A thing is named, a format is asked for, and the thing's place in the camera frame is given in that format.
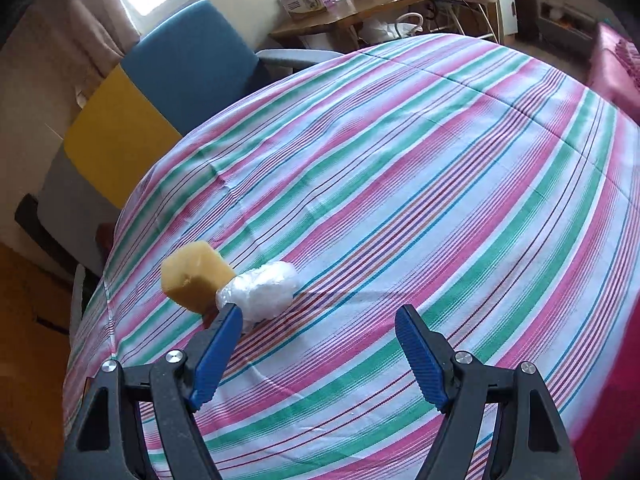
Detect curtain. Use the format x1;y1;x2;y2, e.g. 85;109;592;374
49;0;142;106

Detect yellow sponge far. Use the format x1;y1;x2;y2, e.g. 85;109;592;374
160;240;235;315

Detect striped bed sheet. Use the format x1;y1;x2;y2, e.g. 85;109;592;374
63;35;639;479

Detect wooden desk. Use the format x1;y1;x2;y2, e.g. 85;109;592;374
269;0;425;49

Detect white plastic bag ball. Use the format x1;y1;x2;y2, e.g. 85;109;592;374
216;261;299;334

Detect red blanket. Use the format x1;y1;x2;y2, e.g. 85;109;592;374
574;356;639;479

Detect multicolour headboard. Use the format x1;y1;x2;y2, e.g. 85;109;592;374
14;0;274;281

